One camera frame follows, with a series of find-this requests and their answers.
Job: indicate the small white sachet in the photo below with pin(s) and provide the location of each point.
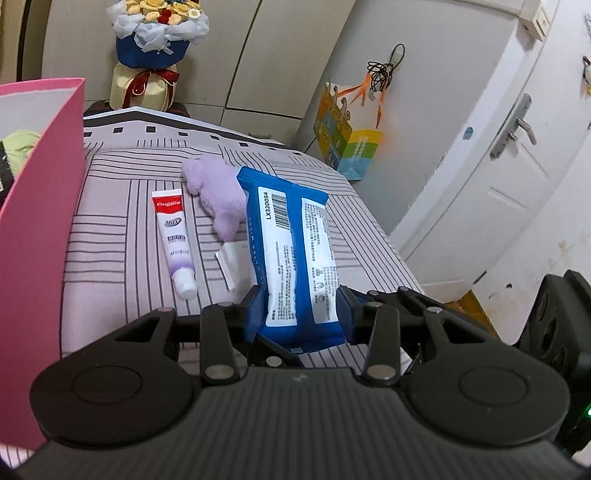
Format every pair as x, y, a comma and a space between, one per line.
238, 263

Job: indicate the dark brown suitcase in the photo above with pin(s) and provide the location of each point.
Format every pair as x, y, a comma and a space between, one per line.
97, 107

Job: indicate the flower bouquet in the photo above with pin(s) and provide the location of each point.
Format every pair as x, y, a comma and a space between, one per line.
147, 50

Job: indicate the white panel door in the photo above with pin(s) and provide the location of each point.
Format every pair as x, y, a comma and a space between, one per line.
485, 207

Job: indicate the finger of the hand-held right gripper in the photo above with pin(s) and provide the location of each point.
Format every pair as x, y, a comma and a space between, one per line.
277, 357
406, 296

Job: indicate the green plush toy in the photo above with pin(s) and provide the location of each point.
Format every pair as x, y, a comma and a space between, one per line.
21, 147

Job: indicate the black packet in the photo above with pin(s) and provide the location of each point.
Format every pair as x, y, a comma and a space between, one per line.
3, 180

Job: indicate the wall ornament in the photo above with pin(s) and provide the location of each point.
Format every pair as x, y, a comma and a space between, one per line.
587, 76

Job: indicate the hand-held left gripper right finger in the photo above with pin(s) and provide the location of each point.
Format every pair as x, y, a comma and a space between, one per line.
348, 316

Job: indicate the purple plush cloth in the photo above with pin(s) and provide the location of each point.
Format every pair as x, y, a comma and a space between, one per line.
217, 184

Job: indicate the beige wardrobe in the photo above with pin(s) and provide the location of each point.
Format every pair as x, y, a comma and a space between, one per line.
277, 60

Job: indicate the striped bed blanket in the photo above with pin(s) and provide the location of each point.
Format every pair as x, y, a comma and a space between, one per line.
129, 194

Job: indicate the blue wet wipes packet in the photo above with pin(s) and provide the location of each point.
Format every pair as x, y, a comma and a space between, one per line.
295, 258

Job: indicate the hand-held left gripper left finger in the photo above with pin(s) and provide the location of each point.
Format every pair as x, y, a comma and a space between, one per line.
253, 316

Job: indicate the beige wall box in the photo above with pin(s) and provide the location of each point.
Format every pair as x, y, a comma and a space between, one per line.
538, 21

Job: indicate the round blue sticker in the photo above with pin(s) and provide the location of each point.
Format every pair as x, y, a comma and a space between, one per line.
468, 133

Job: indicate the pink cardboard box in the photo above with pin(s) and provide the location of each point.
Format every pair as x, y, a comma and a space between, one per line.
37, 230

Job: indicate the colourful gift bag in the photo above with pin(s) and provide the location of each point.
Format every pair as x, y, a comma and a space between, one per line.
355, 152

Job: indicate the toothpaste tube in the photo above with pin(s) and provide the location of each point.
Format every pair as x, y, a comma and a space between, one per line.
173, 240

